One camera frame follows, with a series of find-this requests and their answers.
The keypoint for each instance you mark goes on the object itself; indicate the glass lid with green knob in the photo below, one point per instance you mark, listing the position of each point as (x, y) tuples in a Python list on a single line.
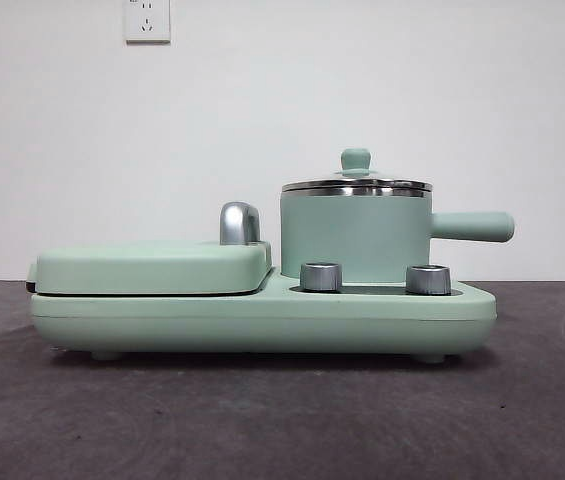
[(356, 160)]

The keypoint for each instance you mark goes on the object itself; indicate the green griddle lid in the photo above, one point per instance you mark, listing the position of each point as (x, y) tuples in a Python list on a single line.
[(137, 267)]

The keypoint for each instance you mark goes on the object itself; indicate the silver control knob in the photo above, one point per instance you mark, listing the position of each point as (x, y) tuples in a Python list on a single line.
[(428, 279), (320, 276)]

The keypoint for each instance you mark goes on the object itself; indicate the green breakfast machine base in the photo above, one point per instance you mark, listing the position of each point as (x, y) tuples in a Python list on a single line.
[(262, 320)]

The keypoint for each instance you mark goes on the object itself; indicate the white wall socket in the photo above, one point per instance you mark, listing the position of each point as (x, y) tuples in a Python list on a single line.
[(148, 25)]

